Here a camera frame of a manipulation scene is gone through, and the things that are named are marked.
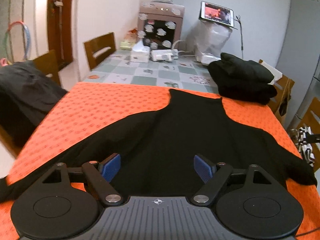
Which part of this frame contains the black sweater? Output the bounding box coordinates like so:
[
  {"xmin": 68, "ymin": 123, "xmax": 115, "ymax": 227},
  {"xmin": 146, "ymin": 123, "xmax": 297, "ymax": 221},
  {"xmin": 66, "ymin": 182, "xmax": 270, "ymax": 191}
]
[{"xmin": 1, "ymin": 89, "xmax": 317, "ymax": 202}]

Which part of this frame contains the folded black clothes stack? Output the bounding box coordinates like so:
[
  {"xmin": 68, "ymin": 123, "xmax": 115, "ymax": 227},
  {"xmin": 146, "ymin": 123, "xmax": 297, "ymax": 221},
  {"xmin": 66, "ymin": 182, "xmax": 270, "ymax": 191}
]
[{"xmin": 207, "ymin": 53, "xmax": 277, "ymax": 105}]

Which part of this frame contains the orange patterned table mat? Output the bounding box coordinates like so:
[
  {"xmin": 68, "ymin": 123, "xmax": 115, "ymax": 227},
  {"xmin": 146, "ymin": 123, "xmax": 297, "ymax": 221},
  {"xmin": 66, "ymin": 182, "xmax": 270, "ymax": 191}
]
[{"xmin": 1, "ymin": 82, "xmax": 319, "ymax": 239}]

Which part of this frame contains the checkered tablecloth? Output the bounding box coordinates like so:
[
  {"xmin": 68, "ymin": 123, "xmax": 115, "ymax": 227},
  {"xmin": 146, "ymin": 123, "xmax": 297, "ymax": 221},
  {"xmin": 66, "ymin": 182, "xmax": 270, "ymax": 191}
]
[{"xmin": 84, "ymin": 50, "xmax": 218, "ymax": 94}]

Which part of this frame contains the wooden chair right side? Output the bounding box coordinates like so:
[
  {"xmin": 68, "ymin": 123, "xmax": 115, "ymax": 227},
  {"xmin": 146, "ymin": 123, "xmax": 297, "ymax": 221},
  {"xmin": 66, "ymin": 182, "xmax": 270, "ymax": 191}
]
[{"xmin": 289, "ymin": 98, "xmax": 319, "ymax": 172}]

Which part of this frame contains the dark grey jacket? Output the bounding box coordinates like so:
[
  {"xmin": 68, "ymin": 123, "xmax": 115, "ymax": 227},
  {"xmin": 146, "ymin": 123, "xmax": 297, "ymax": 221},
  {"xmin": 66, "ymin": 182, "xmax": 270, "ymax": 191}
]
[{"xmin": 1, "ymin": 61, "xmax": 67, "ymax": 147}]

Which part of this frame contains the brown cardboard box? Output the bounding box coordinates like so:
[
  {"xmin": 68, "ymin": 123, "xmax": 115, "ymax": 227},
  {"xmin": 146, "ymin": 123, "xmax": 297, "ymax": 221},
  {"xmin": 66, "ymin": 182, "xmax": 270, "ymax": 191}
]
[{"xmin": 259, "ymin": 60, "xmax": 295, "ymax": 126}]

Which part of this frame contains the wooden chair with jacket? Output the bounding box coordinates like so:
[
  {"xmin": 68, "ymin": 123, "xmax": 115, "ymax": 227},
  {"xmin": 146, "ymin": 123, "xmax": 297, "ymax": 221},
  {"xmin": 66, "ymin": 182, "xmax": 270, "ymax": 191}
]
[{"xmin": 32, "ymin": 50, "xmax": 61, "ymax": 86}]

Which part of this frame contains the white tissue box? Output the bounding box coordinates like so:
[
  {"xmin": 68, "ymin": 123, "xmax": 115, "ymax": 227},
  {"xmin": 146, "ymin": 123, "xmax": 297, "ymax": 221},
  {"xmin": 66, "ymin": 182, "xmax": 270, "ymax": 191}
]
[{"xmin": 130, "ymin": 40, "xmax": 150, "ymax": 63}]

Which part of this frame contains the white power strip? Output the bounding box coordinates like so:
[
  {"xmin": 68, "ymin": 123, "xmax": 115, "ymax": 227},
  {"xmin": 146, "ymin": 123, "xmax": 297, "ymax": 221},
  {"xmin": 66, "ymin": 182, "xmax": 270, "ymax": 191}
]
[{"xmin": 151, "ymin": 49, "xmax": 178, "ymax": 62}]

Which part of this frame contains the wooden chair far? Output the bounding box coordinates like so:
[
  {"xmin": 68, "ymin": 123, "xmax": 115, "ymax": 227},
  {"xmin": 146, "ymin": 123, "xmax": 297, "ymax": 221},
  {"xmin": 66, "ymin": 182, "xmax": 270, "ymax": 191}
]
[{"xmin": 84, "ymin": 32, "xmax": 116, "ymax": 70}]

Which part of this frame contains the plastic covered appliance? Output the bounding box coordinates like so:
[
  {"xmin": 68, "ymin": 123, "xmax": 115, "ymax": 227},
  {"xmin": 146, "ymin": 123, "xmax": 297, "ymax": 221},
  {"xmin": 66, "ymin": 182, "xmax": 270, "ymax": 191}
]
[{"xmin": 186, "ymin": 20, "xmax": 232, "ymax": 66}]

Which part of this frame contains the grey refrigerator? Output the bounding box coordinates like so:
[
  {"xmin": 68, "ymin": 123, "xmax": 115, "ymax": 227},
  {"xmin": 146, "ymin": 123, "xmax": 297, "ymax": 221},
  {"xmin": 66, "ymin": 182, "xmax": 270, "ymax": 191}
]
[{"xmin": 276, "ymin": 0, "xmax": 320, "ymax": 129}]

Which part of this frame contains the thin tablet stand pole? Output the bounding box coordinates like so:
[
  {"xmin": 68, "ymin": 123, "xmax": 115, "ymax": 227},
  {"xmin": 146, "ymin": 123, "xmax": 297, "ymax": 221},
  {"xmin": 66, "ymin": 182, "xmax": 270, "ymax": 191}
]
[{"xmin": 235, "ymin": 15, "xmax": 244, "ymax": 59}]

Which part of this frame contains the colourful hula hoop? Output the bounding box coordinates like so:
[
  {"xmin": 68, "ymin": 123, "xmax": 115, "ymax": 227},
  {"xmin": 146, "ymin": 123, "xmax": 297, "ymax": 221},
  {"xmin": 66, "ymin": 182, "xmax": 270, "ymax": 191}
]
[{"xmin": 3, "ymin": 21, "xmax": 31, "ymax": 61}]

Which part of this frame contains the brown water dispenser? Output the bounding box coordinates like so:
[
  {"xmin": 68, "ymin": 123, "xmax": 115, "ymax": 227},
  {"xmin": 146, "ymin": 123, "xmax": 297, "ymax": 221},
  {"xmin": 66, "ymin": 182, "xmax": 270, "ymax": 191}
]
[{"xmin": 137, "ymin": 2, "xmax": 185, "ymax": 50}]

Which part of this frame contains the tablet showing video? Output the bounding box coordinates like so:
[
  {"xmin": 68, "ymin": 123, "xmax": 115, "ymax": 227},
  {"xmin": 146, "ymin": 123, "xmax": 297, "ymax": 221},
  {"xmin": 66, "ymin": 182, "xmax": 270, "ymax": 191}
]
[{"xmin": 199, "ymin": 1, "xmax": 234, "ymax": 28}]

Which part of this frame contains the brown wooden door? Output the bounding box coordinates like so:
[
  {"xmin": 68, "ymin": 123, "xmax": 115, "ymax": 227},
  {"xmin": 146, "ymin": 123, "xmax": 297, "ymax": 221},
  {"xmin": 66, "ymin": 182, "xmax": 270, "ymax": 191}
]
[{"xmin": 47, "ymin": 0, "xmax": 73, "ymax": 70}]

